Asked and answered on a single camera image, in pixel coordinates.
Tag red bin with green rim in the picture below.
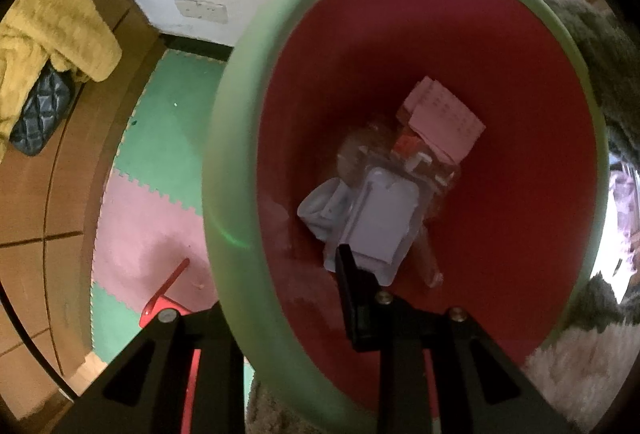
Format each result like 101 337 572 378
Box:
202 0 608 433

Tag white wall power socket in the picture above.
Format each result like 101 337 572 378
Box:
175 0 229 25

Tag green pink foam floor mat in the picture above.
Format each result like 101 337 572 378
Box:
91 50 224 362

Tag grey fuzzy pants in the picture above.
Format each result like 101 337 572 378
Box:
244 0 640 434

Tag black quilted handbag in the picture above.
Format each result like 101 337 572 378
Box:
10 62 75 157

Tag clear plastic blister tray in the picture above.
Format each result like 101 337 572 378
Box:
323 154 436 287
297 177 352 243

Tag pink paper receipts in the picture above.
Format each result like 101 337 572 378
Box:
399 77 486 165

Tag clear plastic bag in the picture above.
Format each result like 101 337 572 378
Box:
336 130 444 288

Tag small clear plastic bottle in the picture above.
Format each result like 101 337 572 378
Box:
392 133 459 194

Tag yellow fleece jacket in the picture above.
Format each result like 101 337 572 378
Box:
1 0 122 151

